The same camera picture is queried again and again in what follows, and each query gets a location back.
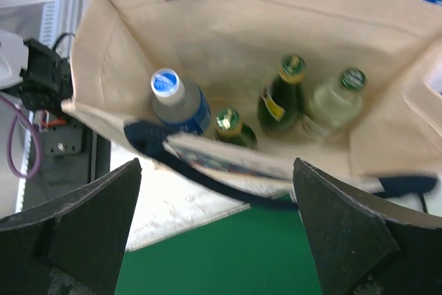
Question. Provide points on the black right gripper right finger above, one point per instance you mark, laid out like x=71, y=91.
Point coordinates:
x=363, y=244

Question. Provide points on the green ring binder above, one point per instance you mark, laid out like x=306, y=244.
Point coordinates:
x=256, y=251

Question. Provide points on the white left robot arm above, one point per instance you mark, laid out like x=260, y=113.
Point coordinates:
x=14, y=59

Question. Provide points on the clear glass bottle green cap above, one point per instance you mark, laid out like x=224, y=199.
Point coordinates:
x=335, y=104

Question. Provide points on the beige canvas tote bag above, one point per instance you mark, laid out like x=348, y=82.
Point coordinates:
x=231, y=49

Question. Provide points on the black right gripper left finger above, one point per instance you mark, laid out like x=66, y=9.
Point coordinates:
x=73, y=244

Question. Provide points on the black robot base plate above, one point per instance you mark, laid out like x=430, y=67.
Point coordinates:
x=61, y=152

